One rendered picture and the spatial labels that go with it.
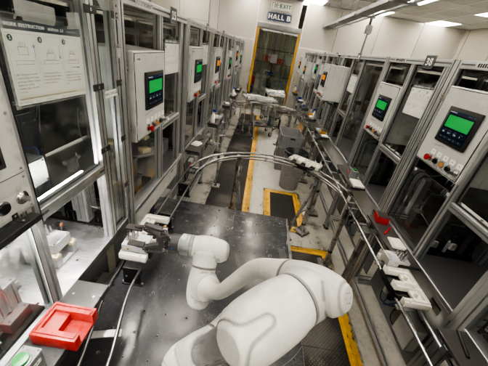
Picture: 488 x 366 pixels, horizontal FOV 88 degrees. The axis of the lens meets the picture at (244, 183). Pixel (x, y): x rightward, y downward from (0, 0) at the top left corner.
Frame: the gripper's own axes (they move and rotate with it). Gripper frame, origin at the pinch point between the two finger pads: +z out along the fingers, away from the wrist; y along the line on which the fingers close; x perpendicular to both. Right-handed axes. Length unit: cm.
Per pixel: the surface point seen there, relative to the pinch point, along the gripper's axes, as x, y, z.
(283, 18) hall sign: -823, 168, -74
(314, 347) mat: -34, -111, -116
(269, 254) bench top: -51, -44, -68
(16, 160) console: 22, 41, 20
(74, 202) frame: -25, -8, 44
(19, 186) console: 23.6, 33.0, 20.4
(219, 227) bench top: -71, -44, -30
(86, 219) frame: -25, -19, 40
